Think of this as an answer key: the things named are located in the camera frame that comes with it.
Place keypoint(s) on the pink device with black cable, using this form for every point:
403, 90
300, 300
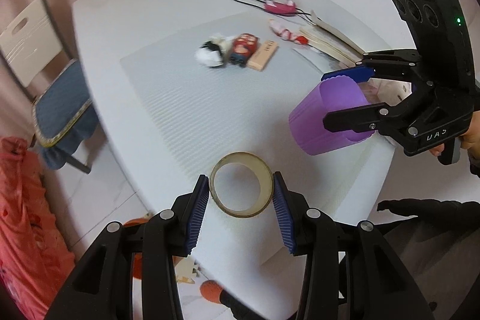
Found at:
287, 8

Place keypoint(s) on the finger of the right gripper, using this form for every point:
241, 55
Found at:
391, 64
379, 117

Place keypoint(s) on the translucent ribbed table mat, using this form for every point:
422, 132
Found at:
201, 114

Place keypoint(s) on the red cartoon bear toy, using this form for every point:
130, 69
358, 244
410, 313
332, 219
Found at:
244, 46

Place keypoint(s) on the right hand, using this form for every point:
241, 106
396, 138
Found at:
470, 140

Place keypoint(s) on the beige mint box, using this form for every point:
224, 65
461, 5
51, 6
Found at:
259, 60

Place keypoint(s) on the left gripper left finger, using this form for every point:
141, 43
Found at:
101, 284

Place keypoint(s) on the blue chair cushion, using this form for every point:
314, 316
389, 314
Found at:
64, 116

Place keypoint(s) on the white folding chair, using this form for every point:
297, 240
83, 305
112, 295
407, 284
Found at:
29, 43

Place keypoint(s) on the stack of books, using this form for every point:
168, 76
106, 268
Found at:
329, 40

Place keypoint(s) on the cream tape roll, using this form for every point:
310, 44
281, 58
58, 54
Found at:
235, 187

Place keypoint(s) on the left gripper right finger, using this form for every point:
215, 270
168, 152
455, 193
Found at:
345, 265

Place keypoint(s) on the pink floral bed quilt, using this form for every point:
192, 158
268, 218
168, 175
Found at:
35, 260

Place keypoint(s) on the white tissue with black band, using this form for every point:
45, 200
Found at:
213, 52

